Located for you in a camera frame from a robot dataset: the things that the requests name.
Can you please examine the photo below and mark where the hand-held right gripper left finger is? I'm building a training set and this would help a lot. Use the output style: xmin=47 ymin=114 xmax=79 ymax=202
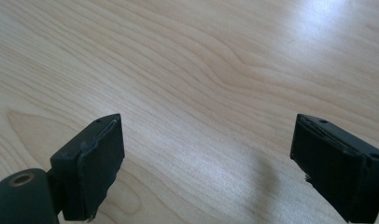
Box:
xmin=49 ymin=113 xmax=126 ymax=223

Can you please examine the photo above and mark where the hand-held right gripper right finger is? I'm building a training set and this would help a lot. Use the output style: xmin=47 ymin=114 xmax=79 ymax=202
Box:
xmin=289 ymin=113 xmax=379 ymax=224

